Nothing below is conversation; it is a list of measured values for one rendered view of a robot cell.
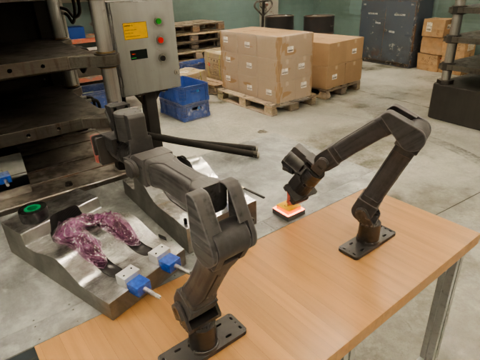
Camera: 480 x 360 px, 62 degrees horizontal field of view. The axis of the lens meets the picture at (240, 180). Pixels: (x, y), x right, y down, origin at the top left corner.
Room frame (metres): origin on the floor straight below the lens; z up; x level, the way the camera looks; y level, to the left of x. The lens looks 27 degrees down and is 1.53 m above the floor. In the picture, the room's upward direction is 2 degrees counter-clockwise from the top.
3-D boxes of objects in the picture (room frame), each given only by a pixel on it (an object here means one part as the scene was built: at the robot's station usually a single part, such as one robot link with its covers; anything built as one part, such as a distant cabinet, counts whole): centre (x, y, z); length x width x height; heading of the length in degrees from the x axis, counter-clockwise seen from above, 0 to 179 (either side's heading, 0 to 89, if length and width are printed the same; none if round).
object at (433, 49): (6.90, -3.56, 0.42); 0.86 x 0.33 x 0.83; 32
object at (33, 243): (0.97, 0.44, 0.86); 0.50 x 0.26 x 0.11; 53
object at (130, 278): (0.77, 0.26, 0.86); 0.13 x 0.05 x 0.05; 53
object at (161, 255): (0.86, 0.19, 0.86); 0.13 x 0.05 x 0.05; 53
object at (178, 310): (0.64, 0.11, 0.90); 0.09 x 0.06 x 0.06; 127
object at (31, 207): (1.04, 0.62, 0.93); 0.08 x 0.08 x 0.04
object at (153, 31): (1.94, 0.44, 0.74); 0.31 x 0.22 x 1.47; 126
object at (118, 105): (0.85, 0.26, 1.25); 0.07 x 0.06 x 0.11; 127
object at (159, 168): (0.64, 0.10, 1.17); 0.30 x 0.09 x 0.12; 37
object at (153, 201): (1.25, 0.20, 0.87); 0.50 x 0.26 x 0.14; 36
